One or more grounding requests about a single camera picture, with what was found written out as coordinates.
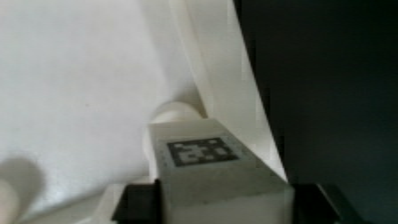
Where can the white square table top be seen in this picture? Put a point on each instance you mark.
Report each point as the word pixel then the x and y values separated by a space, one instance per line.
pixel 102 58

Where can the white table leg with tag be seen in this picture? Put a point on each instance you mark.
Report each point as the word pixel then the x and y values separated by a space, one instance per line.
pixel 221 188

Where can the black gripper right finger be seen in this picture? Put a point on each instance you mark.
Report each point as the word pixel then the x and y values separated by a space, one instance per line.
pixel 323 206

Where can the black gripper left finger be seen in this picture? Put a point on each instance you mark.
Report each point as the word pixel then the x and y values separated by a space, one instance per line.
pixel 140 206

